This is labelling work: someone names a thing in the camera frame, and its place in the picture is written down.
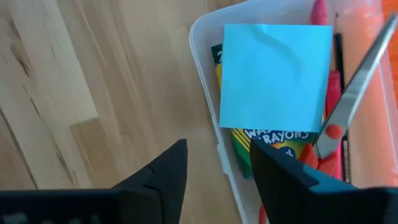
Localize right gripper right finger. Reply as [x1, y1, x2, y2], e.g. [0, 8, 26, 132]
[249, 139, 398, 224]

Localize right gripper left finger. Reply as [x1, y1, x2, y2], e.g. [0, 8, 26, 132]
[0, 138, 188, 224]

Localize yellow green crayon box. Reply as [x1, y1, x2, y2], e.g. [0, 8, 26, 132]
[210, 43, 318, 180]

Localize orange translucent box lid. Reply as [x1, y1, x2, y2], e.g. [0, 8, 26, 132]
[335, 0, 398, 189]

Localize blue sticky note pad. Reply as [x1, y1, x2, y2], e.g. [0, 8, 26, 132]
[218, 22, 335, 134]

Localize red handled scissors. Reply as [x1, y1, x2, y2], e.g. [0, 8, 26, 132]
[258, 12, 398, 224]

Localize pink pen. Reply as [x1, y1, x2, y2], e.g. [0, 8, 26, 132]
[310, 0, 342, 118]

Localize clear plastic pencil box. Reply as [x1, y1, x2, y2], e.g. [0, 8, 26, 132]
[188, 0, 398, 224]

